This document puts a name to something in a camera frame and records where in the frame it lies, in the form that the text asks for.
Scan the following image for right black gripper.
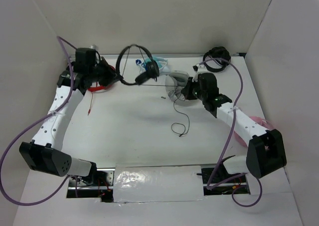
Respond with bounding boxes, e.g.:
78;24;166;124
182;77;207;101

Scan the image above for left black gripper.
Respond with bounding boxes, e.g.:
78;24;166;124
88;56;122;87

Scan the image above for black wired headphones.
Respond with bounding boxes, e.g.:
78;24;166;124
116;43;190;138

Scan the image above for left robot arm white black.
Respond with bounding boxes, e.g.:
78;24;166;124
19;48;118;186

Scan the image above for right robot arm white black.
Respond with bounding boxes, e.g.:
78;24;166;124
181;73;287;182

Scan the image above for red black headphones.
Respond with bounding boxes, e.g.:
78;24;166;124
87;65;117;115

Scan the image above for grey white headphones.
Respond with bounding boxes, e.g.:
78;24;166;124
165;71;197;107

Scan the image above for black headphones far corner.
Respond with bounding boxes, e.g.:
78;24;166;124
203;46;231;73

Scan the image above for teal white cat-ear headphones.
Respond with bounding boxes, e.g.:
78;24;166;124
135;57;171;76

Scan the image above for pink headphones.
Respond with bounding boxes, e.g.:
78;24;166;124
234;115;275;147

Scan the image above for white foil sheet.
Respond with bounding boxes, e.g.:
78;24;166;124
113;166;204;203

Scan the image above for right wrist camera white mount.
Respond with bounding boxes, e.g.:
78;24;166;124
193;64;208;74

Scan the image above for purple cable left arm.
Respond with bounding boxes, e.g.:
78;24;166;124
0;35;87;207

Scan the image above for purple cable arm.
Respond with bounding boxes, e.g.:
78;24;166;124
199;57;262;208
0;35;87;207

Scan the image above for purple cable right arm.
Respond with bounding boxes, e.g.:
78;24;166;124
199;57;262;208

